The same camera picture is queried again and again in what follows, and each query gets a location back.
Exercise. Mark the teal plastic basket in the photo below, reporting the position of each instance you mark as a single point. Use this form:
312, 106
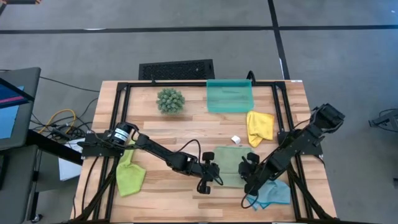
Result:
230, 96

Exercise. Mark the yellow microfiber towel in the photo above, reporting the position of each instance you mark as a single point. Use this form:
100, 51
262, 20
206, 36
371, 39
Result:
259, 126

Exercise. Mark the pale green microfiber towel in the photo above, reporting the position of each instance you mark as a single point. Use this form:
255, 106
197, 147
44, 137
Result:
230, 165

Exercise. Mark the lime green microfiber towel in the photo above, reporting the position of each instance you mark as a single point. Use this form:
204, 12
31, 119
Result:
129, 177

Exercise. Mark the small white tag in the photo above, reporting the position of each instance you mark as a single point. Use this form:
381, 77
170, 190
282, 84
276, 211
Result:
236, 139

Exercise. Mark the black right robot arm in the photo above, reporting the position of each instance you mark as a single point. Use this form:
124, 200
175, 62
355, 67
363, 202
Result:
298, 144

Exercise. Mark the black stand foot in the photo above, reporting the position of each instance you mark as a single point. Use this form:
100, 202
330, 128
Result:
385, 119

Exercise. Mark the grey computer monitor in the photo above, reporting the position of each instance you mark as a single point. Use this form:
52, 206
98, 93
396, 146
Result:
29, 109

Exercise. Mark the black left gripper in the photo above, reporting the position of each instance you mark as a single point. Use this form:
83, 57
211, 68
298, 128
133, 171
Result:
206, 172

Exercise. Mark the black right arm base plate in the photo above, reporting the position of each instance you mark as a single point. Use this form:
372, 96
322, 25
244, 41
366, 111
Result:
311, 151

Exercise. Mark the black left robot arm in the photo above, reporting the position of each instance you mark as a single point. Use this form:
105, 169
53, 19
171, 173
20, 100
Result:
161, 152

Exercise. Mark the black desk bar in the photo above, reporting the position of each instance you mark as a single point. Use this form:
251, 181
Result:
53, 147

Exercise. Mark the black bar with orange ends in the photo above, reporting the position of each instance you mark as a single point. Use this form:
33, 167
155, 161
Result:
18, 1

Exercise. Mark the white paper sheet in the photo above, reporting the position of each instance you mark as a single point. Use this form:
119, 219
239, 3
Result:
70, 169

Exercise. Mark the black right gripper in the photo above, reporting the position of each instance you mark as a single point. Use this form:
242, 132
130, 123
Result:
254, 175

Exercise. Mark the potted artificial green plant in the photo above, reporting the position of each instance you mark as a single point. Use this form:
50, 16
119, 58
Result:
170, 101

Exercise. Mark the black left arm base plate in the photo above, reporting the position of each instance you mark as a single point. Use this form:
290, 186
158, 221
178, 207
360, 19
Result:
93, 151

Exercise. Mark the light blue microfiber towel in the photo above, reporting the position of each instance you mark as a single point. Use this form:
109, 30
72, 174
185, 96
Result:
276, 194

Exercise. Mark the black aluminium table frame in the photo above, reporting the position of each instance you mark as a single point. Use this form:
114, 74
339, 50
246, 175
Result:
186, 84

